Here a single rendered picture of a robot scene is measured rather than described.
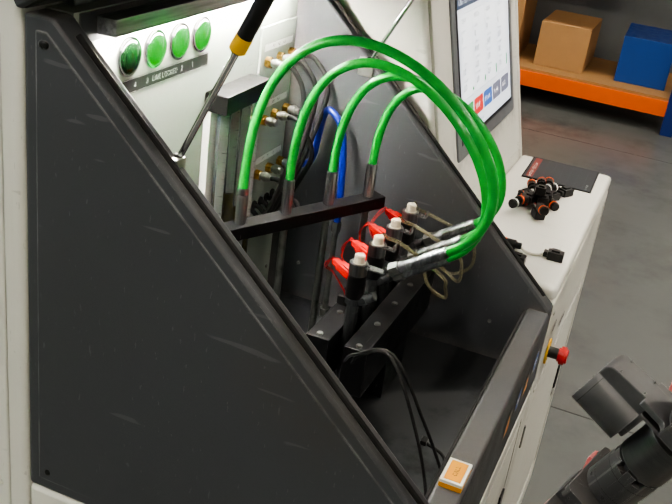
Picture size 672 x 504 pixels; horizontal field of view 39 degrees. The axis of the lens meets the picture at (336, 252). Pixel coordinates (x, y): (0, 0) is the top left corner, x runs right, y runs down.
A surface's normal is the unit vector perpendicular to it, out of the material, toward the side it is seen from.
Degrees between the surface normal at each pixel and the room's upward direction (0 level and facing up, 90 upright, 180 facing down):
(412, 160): 90
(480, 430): 0
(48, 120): 90
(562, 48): 90
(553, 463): 0
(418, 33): 90
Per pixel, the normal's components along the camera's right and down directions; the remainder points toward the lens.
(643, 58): -0.35, 0.36
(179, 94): 0.91, 0.27
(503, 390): 0.13, -0.90
